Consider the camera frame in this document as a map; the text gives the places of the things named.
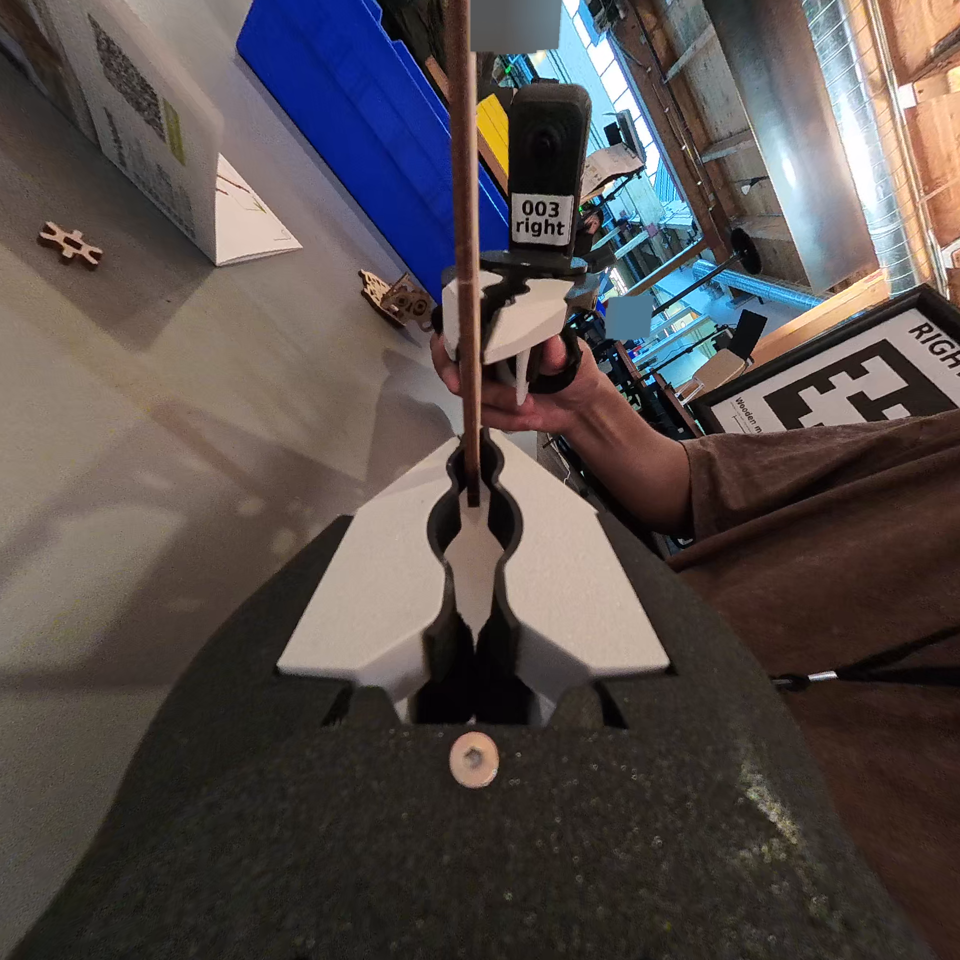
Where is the plywood model parts sheet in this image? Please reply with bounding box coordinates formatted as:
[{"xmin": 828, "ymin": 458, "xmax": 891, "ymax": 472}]
[{"xmin": 447, "ymin": 0, "xmax": 486, "ymax": 505}]

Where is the white printed product box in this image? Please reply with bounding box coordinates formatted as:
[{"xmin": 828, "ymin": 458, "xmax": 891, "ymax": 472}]
[{"xmin": 30, "ymin": 0, "xmax": 226, "ymax": 265}]

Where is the small wooden cross part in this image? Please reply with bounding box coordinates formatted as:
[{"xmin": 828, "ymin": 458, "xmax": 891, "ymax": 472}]
[{"xmin": 37, "ymin": 220, "xmax": 105, "ymax": 272}]

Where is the black framed marker sign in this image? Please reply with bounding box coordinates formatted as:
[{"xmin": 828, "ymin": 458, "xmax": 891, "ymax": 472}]
[{"xmin": 688, "ymin": 283, "xmax": 960, "ymax": 438}]

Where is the person's right hand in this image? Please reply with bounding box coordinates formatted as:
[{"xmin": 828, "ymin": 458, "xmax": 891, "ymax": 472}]
[{"xmin": 429, "ymin": 330, "xmax": 603, "ymax": 436}]

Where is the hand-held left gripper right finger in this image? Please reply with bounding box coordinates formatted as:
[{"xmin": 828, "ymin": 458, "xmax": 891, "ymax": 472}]
[{"xmin": 480, "ymin": 433, "xmax": 672, "ymax": 723}]

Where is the small wooden gear model assembly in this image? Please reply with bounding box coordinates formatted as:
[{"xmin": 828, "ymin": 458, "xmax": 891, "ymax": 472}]
[{"xmin": 357, "ymin": 268, "xmax": 436, "ymax": 329}]

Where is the blue plastic bin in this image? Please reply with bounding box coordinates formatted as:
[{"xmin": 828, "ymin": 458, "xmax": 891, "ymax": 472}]
[{"xmin": 234, "ymin": 0, "xmax": 513, "ymax": 265}]

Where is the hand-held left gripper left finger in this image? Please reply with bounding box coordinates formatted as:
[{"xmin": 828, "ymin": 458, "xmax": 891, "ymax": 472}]
[{"xmin": 277, "ymin": 435, "xmax": 475, "ymax": 723}]

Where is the silver ventilation duct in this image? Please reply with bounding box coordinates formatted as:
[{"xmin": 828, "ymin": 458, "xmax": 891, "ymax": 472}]
[{"xmin": 705, "ymin": 0, "xmax": 935, "ymax": 295}]

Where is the thin silver duct pipe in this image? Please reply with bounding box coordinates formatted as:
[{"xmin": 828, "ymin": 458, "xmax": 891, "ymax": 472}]
[{"xmin": 691, "ymin": 257, "xmax": 830, "ymax": 310}]

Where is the yellow plastic bin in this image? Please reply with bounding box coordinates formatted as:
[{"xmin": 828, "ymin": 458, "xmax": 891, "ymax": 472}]
[{"xmin": 474, "ymin": 92, "xmax": 513, "ymax": 192}]

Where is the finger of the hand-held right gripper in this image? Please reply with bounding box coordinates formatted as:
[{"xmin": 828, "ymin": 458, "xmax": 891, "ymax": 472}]
[
  {"xmin": 439, "ymin": 277, "xmax": 502, "ymax": 364},
  {"xmin": 482, "ymin": 281, "xmax": 569, "ymax": 368}
]

